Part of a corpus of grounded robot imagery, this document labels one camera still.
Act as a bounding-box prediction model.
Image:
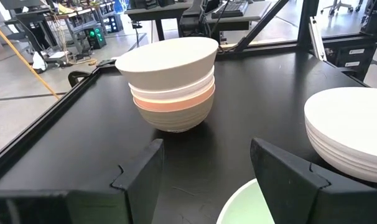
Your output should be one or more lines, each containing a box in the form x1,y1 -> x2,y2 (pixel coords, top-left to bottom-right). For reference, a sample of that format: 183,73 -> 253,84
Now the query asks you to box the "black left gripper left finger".
0,138 -> 164,224

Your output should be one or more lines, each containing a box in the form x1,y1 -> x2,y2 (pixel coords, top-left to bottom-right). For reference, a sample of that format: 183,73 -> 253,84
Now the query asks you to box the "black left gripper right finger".
249,138 -> 377,224

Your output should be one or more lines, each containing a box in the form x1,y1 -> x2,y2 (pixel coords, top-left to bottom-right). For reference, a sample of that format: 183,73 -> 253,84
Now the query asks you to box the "green bowl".
215,178 -> 275,224

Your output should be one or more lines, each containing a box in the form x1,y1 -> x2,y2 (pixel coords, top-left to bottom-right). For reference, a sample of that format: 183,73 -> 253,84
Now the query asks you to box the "large white ribbed bowl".
303,86 -> 377,184

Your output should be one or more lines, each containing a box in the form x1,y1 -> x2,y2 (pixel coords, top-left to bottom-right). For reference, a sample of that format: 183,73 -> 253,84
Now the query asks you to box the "small white ribbed bowl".
128,65 -> 216,101

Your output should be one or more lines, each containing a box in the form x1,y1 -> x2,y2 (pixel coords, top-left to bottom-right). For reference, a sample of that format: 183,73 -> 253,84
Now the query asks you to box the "large beige smooth bowl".
114,36 -> 220,91

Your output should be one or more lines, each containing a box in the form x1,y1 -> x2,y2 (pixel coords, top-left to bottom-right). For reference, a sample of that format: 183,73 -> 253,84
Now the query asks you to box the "taupe ribbed bowl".
134,93 -> 216,134

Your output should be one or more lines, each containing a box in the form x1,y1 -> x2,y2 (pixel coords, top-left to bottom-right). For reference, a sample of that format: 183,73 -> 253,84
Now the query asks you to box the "black cabinet with white labels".
323,43 -> 377,82

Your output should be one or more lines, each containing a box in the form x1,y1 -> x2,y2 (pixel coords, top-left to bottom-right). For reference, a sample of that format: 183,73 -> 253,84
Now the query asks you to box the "white bag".
31,51 -> 48,71

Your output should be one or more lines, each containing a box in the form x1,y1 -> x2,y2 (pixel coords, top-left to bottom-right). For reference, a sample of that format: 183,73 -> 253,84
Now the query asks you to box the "black computer with green lights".
84,24 -> 107,50

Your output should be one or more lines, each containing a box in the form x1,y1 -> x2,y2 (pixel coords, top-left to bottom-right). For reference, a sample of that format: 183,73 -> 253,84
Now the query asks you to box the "office chair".
320,0 -> 363,16

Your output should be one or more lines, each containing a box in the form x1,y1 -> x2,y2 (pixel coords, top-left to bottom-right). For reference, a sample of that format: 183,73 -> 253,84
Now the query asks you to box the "grey desk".
124,0 -> 272,32

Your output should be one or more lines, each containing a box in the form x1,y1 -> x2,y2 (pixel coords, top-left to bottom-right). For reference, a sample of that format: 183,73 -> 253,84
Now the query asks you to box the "black keyboard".
212,0 -> 249,19

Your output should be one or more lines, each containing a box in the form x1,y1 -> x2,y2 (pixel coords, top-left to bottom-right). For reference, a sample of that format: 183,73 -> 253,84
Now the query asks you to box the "silver aluminium rail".
309,17 -> 328,62

